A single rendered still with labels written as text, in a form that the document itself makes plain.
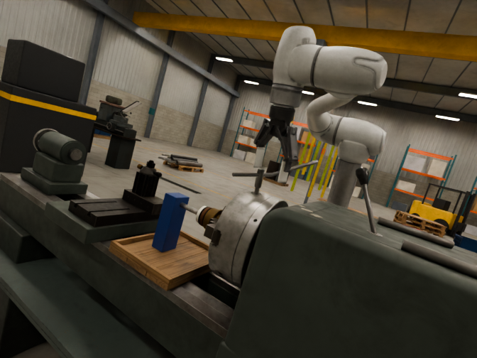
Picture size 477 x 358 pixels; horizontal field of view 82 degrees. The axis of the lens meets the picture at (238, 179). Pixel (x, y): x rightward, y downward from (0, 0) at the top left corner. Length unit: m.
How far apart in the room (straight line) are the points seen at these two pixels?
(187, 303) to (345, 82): 0.76
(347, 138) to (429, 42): 10.64
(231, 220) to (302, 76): 0.44
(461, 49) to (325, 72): 11.10
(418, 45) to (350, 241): 11.27
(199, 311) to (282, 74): 0.72
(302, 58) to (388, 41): 11.07
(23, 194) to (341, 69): 1.50
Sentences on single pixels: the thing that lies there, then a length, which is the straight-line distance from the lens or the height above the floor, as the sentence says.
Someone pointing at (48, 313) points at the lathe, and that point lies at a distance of 1.40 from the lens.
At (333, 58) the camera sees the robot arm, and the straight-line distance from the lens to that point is 0.78.
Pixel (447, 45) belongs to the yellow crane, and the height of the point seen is 6.21.
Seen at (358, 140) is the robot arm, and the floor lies 1.52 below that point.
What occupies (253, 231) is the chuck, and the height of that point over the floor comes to 1.15.
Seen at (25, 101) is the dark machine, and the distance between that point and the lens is 5.17.
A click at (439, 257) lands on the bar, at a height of 1.27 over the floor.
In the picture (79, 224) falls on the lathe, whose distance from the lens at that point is 1.19.
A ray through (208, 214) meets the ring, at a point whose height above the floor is 1.10.
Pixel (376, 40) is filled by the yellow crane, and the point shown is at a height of 6.17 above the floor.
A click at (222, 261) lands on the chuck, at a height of 1.03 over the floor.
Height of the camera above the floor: 1.37
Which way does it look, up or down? 7 degrees down
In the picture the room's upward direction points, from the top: 16 degrees clockwise
